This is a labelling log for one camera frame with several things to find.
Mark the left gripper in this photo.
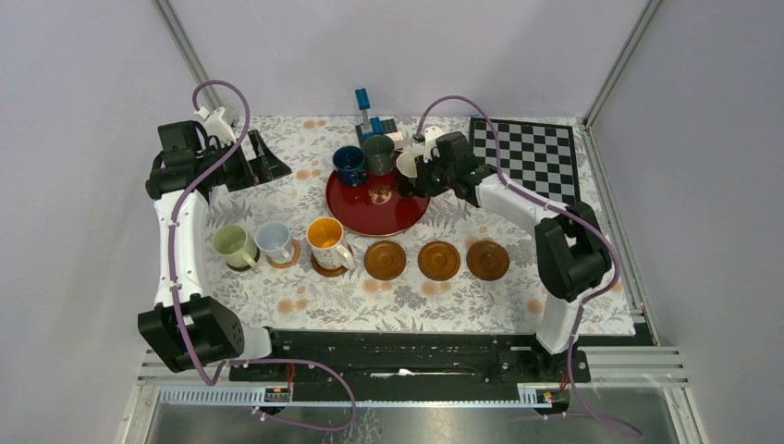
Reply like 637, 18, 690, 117
197, 129, 289, 191

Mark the black mug cream inside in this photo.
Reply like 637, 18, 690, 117
396, 152, 418, 197

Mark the light blue mug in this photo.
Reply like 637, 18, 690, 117
253, 220, 295, 265

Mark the light green mug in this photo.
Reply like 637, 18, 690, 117
212, 224, 259, 264

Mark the patterned mug orange inside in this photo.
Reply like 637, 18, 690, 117
307, 217, 355, 270

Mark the light wooden coaster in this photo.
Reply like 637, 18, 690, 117
266, 240, 301, 269

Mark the dark brown wooden coaster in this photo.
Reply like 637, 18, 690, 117
227, 250, 261, 272

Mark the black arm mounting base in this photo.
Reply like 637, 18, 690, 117
228, 329, 591, 402

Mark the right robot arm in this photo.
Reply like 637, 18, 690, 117
413, 131, 612, 381

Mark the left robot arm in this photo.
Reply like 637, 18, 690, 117
137, 120, 291, 373

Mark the dark green mug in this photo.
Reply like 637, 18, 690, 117
361, 134, 396, 176

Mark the red round tray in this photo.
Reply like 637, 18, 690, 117
325, 171, 430, 237

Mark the dark blue mug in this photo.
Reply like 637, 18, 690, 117
332, 145, 368, 188

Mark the blue and black block toy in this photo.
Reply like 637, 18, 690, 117
355, 88, 404, 151

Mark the floral tablecloth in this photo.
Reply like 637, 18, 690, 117
176, 115, 638, 337

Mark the black and white chessboard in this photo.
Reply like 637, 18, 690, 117
469, 117, 580, 205

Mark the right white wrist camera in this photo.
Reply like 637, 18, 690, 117
421, 126, 445, 162

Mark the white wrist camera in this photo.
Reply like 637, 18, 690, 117
194, 106, 237, 146
421, 126, 445, 162

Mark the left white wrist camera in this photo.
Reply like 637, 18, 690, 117
194, 106, 237, 146

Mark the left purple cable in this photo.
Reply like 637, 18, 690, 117
167, 80, 358, 434

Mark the aluminium rail frame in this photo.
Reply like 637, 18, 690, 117
118, 346, 707, 443

